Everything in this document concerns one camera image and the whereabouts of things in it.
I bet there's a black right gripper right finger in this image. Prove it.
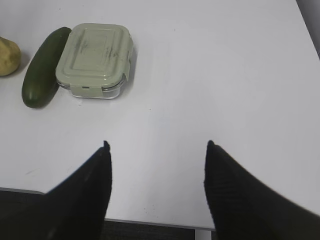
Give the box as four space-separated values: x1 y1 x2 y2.
204 140 320 240

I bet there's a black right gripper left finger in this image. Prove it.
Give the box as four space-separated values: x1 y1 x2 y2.
0 141 112 240

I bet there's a green cucumber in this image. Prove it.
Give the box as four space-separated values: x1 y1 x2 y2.
21 27 72 109

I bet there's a green lidded glass container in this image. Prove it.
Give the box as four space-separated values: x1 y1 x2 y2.
55 23 133 100

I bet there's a yellow pear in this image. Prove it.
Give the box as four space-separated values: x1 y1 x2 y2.
0 37 22 77

